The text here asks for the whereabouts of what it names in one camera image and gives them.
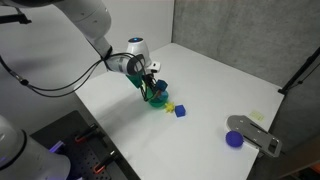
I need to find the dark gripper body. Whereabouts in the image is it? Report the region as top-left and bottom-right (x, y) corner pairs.
(126, 73), (149, 91)

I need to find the green plastic bowl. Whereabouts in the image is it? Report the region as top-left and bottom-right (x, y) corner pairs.
(147, 89), (170, 109)

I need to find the yellow star toy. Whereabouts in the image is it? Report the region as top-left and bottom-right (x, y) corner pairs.
(163, 102), (176, 114)

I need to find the blue toy block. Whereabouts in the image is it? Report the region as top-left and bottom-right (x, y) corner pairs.
(174, 104), (187, 118)

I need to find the light green toy block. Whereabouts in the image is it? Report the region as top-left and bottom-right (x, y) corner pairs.
(249, 110), (266, 122)

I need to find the black orange clamp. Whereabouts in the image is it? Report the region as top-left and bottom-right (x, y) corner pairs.
(73, 123), (100, 144)
(92, 150), (120, 175)

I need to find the black perforated breadboard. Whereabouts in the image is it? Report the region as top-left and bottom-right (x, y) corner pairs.
(30, 110), (141, 180)

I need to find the purple round lid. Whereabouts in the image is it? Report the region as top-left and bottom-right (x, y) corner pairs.
(225, 130), (245, 149)

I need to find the grey metal plate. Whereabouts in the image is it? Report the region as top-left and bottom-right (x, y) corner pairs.
(226, 114), (283, 159)

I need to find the black tripod stand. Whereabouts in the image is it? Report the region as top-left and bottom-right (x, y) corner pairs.
(277, 45), (320, 96)

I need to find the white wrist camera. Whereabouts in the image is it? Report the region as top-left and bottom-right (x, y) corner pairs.
(146, 60), (162, 74)

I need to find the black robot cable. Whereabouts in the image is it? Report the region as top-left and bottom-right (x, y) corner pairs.
(0, 51), (149, 99)

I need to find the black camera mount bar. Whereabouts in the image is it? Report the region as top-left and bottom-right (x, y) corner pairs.
(0, 7), (33, 26)

